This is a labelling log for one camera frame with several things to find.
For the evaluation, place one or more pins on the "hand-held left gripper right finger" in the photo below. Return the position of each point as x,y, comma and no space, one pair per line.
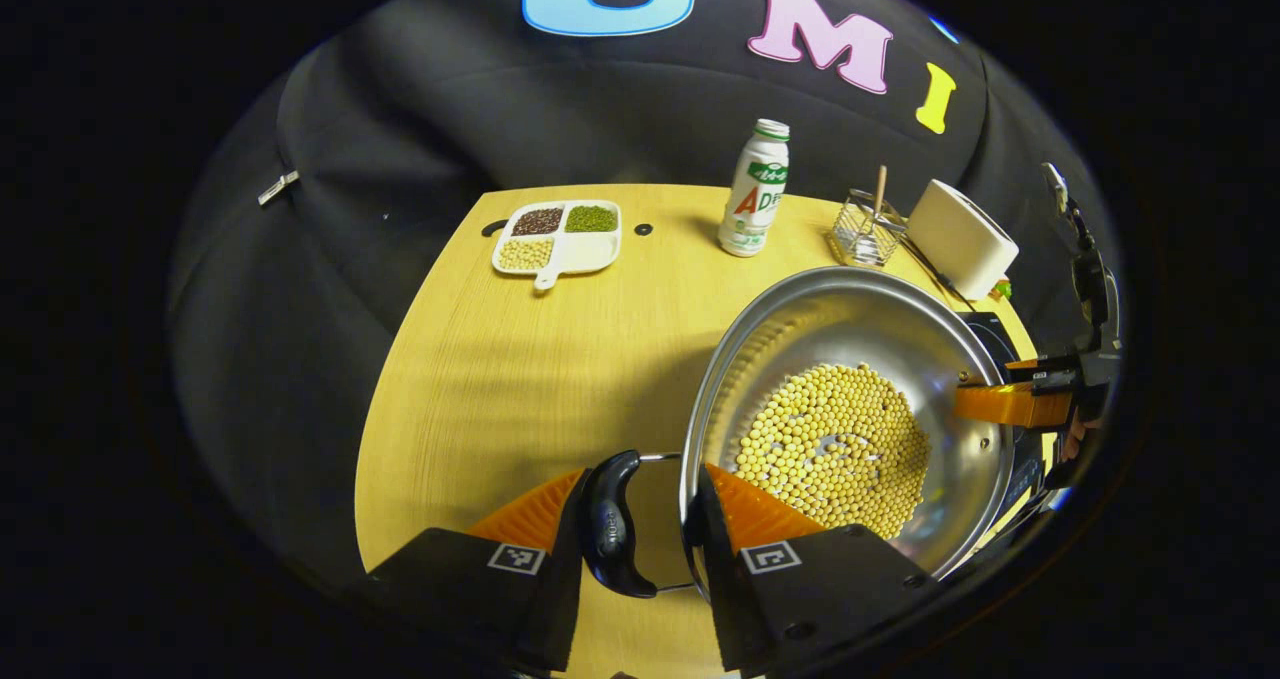
715,579

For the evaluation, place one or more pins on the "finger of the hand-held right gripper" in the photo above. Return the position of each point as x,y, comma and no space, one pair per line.
1010,406
1055,369

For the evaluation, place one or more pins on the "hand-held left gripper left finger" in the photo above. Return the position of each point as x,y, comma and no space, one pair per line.
555,609

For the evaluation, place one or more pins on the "black induction cooktop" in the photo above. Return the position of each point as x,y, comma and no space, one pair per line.
1000,344

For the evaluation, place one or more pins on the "stainless steel pot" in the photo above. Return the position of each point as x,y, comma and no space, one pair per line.
850,319

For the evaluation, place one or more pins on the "green yellow toy sandwich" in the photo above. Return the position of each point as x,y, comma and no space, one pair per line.
1001,289

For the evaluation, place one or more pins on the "white toaster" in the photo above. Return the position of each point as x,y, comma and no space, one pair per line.
960,239

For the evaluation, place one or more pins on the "pile of yellow soybeans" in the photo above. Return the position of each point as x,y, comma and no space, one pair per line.
830,449

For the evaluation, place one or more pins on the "white green drink bottle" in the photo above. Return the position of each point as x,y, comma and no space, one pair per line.
752,199

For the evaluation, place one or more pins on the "white divided bean plate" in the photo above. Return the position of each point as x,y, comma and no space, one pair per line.
590,249

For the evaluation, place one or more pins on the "silver metal clip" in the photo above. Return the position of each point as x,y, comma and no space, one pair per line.
277,189

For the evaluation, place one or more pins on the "black backdrop cloth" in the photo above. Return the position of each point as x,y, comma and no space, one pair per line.
400,109

